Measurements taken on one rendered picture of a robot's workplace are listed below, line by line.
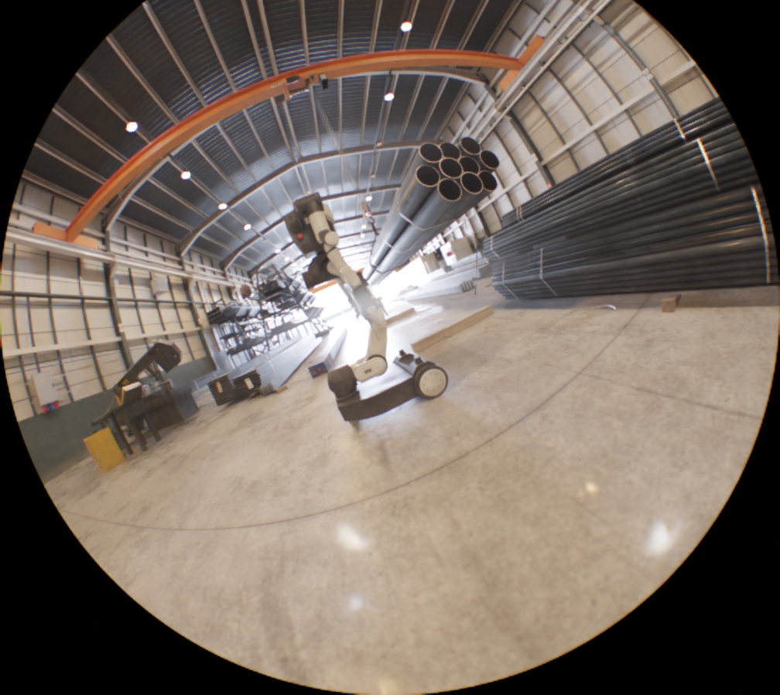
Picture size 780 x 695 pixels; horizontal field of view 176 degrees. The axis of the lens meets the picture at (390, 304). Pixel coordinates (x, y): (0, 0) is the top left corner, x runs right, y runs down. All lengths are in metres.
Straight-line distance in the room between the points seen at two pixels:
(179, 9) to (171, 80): 2.56
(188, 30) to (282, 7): 2.86
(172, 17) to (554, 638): 10.16
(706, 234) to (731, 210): 0.22
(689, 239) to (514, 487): 1.50
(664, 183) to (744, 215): 0.55
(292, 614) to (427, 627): 0.37
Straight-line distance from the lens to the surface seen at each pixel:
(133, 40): 9.63
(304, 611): 0.88
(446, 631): 0.70
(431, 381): 1.47
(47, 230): 10.33
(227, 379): 4.52
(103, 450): 4.84
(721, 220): 1.71
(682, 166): 1.81
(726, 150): 1.79
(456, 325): 2.70
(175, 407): 5.79
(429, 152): 1.81
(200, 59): 10.18
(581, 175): 2.67
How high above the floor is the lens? 0.66
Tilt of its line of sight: 3 degrees down
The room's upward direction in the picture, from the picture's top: 23 degrees counter-clockwise
